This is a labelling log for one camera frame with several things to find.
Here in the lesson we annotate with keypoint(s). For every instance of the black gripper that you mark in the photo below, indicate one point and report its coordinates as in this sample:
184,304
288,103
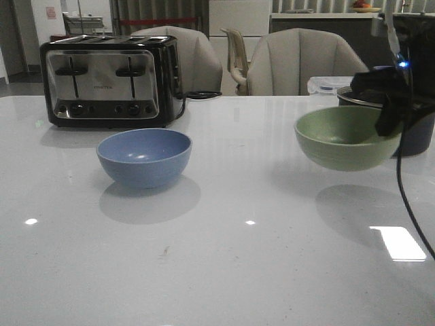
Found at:
411,41

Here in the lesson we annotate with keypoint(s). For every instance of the green bowl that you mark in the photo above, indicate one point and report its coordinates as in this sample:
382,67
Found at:
344,138

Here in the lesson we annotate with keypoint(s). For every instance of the blue bowl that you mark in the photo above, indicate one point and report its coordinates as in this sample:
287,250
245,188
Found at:
145,158

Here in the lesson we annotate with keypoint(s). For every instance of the dark blue cooking pot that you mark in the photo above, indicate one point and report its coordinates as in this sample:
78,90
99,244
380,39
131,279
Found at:
417,138

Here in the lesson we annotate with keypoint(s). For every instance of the clear plastic food container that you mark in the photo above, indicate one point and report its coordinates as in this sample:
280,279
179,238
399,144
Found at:
326,85

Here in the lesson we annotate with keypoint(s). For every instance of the fruit plate on counter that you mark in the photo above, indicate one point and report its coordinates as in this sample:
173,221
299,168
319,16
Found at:
360,6

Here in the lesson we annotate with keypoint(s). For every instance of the beige upholstered chair right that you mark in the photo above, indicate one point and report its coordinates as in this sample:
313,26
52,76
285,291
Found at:
284,61

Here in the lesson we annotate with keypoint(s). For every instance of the beige upholstered chair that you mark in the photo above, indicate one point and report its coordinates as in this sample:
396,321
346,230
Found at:
284,61
201,69

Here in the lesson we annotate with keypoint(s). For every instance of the cream office chair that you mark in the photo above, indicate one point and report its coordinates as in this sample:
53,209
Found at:
237,63

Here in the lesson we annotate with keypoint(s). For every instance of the white cabinet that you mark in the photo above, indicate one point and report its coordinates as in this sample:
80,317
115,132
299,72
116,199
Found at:
250,18

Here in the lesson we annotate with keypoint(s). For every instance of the beige upholstered chair left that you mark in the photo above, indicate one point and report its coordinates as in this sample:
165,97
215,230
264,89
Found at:
201,69

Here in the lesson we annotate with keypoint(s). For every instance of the black and chrome toaster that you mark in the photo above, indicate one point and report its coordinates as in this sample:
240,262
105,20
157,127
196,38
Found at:
115,82

